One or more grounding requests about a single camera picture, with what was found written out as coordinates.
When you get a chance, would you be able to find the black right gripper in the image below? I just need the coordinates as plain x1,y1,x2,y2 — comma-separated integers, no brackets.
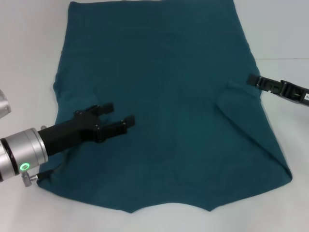
248,74,309,108

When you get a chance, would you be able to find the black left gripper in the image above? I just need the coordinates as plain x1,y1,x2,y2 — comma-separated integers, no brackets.
36,102,136,158

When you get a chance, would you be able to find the teal blue t-shirt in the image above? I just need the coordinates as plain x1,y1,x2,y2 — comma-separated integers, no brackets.
38,0,294,215

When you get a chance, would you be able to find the thin black cable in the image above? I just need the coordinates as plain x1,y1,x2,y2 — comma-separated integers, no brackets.
37,159,66,181

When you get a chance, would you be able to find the silver cable connector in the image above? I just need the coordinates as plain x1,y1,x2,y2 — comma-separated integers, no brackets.
22,171,39,187

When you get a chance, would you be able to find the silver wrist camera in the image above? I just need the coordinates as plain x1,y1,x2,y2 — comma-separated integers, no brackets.
0,89,12,119

